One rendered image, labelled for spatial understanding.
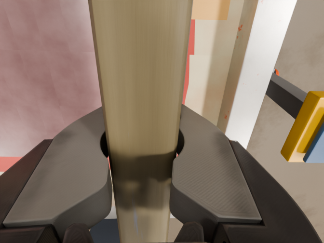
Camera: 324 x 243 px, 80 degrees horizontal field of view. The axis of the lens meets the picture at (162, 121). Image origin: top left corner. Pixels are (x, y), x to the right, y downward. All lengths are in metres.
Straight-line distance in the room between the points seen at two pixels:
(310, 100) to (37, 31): 0.39
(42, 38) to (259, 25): 0.24
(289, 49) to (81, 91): 1.33
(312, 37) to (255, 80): 1.28
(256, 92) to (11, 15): 0.29
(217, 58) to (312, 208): 2.55
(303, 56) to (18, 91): 1.47
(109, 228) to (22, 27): 0.64
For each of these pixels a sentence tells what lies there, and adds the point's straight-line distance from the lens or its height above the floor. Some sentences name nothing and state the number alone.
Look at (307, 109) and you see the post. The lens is 0.38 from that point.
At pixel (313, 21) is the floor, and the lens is 1.50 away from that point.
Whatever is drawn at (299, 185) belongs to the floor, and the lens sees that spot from 2.34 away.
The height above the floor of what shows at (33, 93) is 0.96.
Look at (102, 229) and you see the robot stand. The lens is 0.78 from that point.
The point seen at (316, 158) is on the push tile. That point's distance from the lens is 0.42.
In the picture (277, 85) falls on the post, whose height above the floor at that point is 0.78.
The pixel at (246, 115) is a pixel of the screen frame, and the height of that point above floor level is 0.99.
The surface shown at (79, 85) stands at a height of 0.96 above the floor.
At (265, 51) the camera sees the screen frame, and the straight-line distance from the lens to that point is 0.25.
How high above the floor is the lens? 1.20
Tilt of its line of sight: 58 degrees down
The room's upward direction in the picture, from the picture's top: 177 degrees clockwise
